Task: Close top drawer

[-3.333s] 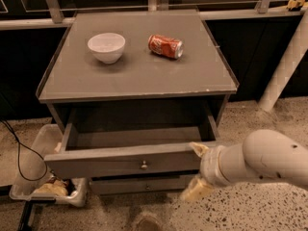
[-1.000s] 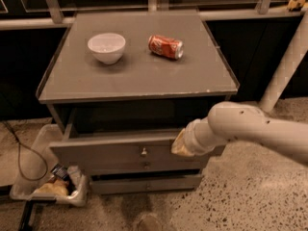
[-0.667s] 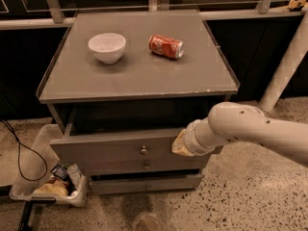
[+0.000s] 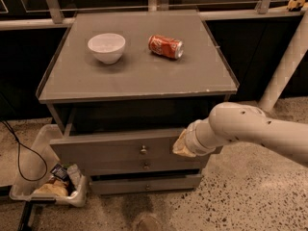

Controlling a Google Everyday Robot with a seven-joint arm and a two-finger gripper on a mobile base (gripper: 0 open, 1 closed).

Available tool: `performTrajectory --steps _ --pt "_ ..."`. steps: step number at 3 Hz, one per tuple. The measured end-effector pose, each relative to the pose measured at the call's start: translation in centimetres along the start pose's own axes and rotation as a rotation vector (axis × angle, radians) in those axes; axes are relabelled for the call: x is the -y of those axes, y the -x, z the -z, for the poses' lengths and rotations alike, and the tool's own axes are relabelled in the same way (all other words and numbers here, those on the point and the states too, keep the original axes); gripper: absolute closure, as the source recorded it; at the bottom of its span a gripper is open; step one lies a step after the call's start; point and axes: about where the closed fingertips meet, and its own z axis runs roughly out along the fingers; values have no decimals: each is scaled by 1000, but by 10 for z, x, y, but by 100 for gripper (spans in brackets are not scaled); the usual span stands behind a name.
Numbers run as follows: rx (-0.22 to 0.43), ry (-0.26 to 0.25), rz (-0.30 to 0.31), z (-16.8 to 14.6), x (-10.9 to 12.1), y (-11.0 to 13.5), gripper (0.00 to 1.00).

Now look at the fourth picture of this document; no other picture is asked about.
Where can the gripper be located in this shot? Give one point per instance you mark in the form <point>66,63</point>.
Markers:
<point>192,141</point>

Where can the grey top drawer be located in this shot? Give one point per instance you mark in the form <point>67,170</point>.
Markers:
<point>116,147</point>

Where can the grey drawer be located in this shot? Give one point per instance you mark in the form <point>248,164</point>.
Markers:
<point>143,185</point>
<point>173,162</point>
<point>116,147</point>

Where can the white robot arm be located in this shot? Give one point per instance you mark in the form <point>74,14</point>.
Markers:
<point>230,122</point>

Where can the grey middle drawer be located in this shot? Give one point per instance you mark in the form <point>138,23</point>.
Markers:
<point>173,162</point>

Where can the grey bottom drawer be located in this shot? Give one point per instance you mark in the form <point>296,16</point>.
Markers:
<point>143,185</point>

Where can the grey drawer cabinet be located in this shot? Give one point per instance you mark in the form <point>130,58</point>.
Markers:
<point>142,90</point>

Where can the red soda can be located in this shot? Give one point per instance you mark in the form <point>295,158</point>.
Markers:
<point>168,47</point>

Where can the snack bags in bin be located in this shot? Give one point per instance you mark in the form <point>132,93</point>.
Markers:
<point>63,181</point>

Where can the white ceramic bowl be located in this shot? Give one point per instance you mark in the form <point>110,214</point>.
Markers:
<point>107,48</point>

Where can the clear plastic bin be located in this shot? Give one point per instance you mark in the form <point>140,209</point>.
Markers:
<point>34,172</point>

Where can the yellow object on railing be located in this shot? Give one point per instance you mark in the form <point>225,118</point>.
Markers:
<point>295,5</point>

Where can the metal railing frame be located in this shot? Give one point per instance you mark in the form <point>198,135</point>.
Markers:
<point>40,14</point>

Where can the white diagonal post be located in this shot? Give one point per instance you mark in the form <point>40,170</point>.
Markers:
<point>292,57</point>

